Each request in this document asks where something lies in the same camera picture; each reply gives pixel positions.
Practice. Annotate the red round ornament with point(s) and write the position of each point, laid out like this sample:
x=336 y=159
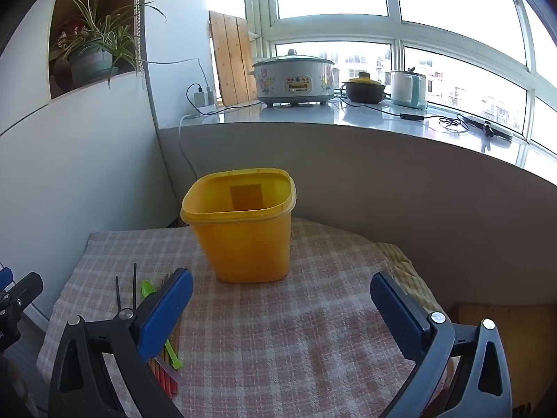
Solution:
x=72 y=28

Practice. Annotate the purple plastic utensil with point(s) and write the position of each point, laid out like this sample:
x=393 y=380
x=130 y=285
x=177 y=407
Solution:
x=174 y=374

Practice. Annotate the floral white rice cooker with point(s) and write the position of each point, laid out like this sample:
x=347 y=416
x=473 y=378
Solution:
x=291 y=80

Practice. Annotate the black pot with yellow lid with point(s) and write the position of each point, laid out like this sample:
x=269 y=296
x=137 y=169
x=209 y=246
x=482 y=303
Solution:
x=363 y=91

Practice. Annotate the yellow checked cloth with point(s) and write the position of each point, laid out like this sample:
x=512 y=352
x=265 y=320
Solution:
x=413 y=278

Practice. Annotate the slatted wooden board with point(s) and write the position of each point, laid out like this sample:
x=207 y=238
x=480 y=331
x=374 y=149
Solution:
x=233 y=56

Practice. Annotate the yellow plastic container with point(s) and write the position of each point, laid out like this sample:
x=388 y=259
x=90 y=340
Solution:
x=243 y=248

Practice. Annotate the white power strip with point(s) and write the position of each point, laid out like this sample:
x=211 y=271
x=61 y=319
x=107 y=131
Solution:
x=198 y=113

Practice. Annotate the white and teal kettle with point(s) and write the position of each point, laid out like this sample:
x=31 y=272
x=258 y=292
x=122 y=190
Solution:
x=407 y=89

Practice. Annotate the potted spider plant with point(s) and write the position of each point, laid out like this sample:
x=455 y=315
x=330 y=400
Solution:
x=91 y=67

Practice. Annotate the green plastic spoon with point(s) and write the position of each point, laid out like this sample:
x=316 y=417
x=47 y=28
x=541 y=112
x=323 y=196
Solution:
x=147 y=288

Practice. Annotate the plain wooden panel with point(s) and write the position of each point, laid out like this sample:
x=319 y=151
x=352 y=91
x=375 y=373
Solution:
x=531 y=348

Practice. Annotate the black chopstick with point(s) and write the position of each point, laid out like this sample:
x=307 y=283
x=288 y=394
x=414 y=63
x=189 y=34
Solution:
x=118 y=291
x=135 y=283

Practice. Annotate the white framed window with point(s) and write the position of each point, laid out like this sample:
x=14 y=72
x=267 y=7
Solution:
x=394 y=30

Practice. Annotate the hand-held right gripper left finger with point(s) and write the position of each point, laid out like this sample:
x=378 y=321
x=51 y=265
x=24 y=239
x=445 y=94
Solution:
x=167 y=313

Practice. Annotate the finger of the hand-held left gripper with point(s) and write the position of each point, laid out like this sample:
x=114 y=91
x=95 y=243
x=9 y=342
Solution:
x=4 y=278
x=24 y=294

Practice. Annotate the white charger plug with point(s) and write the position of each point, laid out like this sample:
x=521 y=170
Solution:
x=203 y=96

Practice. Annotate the white windowsill ledge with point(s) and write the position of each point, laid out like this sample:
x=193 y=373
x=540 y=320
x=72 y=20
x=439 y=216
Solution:
x=304 y=115

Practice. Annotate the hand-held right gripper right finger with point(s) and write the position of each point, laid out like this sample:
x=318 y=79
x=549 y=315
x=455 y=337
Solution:
x=398 y=318

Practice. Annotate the pink checked cloth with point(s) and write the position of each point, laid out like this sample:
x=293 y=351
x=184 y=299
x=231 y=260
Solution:
x=283 y=335

